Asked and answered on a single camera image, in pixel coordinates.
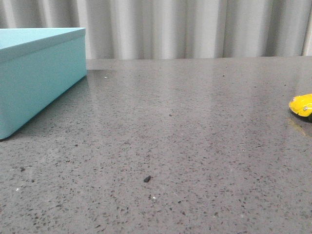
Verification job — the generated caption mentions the yellow toy beetle car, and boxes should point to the yellow toy beetle car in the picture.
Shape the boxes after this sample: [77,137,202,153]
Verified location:
[289,94,312,121]

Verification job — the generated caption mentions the light blue plastic box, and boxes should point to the light blue plastic box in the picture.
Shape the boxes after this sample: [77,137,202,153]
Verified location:
[0,27,87,139]

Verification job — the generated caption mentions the small black debris piece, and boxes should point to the small black debris piece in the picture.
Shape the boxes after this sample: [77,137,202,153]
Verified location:
[143,175,152,183]

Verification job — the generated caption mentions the white pleated curtain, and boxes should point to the white pleated curtain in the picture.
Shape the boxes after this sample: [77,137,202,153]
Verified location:
[0,0,312,59]

